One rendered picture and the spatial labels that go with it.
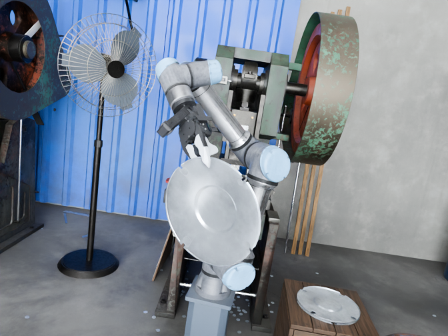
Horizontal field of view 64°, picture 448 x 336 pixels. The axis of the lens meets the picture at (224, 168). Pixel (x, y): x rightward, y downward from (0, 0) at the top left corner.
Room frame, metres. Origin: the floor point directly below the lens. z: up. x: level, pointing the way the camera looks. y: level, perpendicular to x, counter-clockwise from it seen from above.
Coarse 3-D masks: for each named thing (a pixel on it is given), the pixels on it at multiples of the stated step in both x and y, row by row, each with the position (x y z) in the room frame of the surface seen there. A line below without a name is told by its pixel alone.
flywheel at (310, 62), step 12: (312, 36) 2.22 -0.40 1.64; (312, 48) 2.25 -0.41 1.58; (312, 60) 2.27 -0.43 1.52; (300, 72) 2.41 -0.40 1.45; (312, 72) 2.20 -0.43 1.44; (312, 84) 2.04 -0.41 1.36; (300, 96) 2.39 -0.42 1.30; (312, 96) 2.03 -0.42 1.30; (300, 108) 2.37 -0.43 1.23; (300, 120) 2.30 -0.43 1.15; (300, 132) 2.23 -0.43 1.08
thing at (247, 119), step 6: (240, 108) 2.06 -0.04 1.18; (246, 108) 2.07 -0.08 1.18; (234, 114) 2.01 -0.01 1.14; (240, 114) 2.02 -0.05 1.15; (246, 114) 2.02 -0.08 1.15; (252, 114) 2.02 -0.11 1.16; (240, 120) 2.02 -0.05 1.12; (246, 120) 2.02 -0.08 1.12; (252, 120) 2.02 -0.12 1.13; (246, 126) 2.02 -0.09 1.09; (252, 126) 2.02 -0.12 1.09; (252, 132) 2.02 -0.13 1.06; (228, 144) 2.01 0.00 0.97; (228, 150) 2.02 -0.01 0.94; (228, 156) 2.02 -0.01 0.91; (234, 156) 1.99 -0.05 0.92
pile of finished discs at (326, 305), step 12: (312, 288) 1.68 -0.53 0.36; (324, 288) 1.69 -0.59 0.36; (300, 300) 1.55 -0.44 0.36; (312, 300) 1.56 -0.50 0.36; (324, 300) 1.57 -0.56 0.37; (336, 300) 1.58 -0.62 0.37; (348, 300) 1.61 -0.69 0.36; (312, 312) 1.47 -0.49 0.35; (324, 312) 1.47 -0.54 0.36; (336, 312) 1.49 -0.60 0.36; (348, 312) 1.50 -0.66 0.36; (360, 312) 1.51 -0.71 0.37; (336, 324) 1.41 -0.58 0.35; (348, 324) 1.42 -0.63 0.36
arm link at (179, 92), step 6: (174, 90) 1.04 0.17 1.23; (180, 90) 1.04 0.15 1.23; (186, 90) 1.05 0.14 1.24; (168, 96) 1.05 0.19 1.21; (174, 96) 1.03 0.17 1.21; (180, 96) 1.03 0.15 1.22; (186, 96) 1.03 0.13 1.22; (192, 96) 1.05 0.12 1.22; (168, 102) 1.06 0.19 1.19; (174, 102) 1.03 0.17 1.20
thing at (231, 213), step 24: (192, 168) 0.92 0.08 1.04; (216, 168) 0.96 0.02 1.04; (168, 192) 0.83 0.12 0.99; (192, 192) 0.88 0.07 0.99; (216, 192) 0.91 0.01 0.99; (240, 192) 0.97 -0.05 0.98; (168, 216) 0.79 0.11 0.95; (192, 216) 0.84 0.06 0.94; (216, 216) 0.87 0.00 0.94; (240, 216) 0.93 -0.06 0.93; (192, 240) 0.80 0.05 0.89; (216, 240) 0.84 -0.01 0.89; (240, 240) 0.88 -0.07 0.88; (216, 264) 0.80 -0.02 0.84
